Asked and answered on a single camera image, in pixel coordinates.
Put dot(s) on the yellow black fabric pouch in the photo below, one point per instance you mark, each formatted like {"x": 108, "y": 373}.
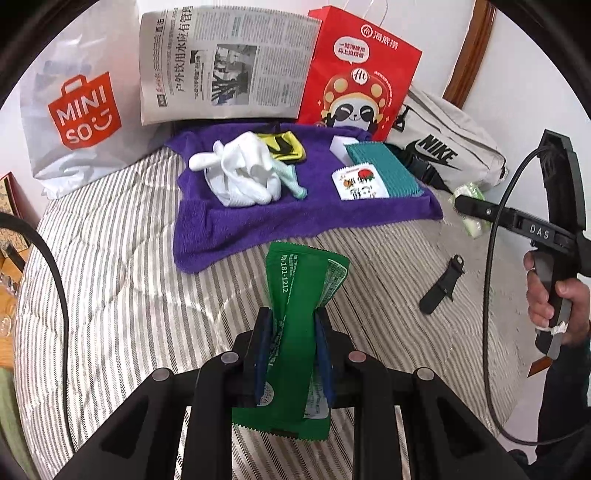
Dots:
{"x": 288, "y": 144}

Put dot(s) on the pale green sock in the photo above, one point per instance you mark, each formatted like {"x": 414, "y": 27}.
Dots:
{"x": 292, "y": 180}

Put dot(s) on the green cloth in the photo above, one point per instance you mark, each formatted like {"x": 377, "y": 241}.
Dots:
{"x": 11, "y": 415}

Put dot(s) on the white foam sponge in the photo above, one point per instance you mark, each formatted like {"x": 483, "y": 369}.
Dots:
{"x": 344, "y": 145}

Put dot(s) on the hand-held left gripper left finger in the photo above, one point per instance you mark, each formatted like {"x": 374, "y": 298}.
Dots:
{"x": 261, "y": 355}

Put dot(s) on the red panda paper bag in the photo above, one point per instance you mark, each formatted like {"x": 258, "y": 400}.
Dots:
{"x": 332, "y": 74}

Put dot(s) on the folded newspaper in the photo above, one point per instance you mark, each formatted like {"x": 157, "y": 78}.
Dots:
{"x": 231, "y": 55}

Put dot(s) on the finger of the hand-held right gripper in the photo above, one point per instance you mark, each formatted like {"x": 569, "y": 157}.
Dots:
{"x": 480, "y": 207}

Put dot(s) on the person's right hand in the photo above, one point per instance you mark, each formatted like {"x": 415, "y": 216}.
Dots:
{"x": 576, "y": 304}

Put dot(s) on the white sling bag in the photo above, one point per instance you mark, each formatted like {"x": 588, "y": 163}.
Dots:
{"x": 461, "y": 124}

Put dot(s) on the brown wooden frame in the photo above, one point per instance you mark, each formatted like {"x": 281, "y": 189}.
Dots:
{"x": 473, "y": 46}

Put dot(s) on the white plastic shopping bag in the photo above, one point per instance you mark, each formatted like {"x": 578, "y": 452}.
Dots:
{"x": 69, "y": 69}

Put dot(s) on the green snack packet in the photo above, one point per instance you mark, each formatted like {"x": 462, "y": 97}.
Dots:
{"x": 291, "y": 300}

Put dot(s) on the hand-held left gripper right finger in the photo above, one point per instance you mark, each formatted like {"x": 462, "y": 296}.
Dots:
{"x": 324, "y": 355}

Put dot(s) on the striped bed sheet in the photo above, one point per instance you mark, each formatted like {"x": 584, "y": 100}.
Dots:
{"x": 138, "y": 277}

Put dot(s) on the purple terry towel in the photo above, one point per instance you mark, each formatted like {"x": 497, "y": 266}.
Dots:
{"x": 258, "y": 226}

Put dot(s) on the white wet wipe packet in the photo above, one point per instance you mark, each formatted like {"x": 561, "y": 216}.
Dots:
{"x": 358, "y": 182}

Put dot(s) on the patterned cardboard box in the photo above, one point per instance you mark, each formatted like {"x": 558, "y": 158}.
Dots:
{"x": 7, "y": 198}

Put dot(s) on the white cotton gloves pair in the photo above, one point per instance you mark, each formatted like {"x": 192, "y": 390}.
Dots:
{"x": 240, "y": 170}

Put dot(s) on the green white tissue packet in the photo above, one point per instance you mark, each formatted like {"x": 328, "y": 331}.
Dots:
{"x": 475, "y": 228}

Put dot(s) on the teal scouring pad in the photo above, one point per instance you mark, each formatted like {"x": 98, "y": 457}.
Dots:
{"x": 392, "y": 168}

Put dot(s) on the person's right forearm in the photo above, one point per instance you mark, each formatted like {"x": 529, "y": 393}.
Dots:
{"x": 563, "y": 406}

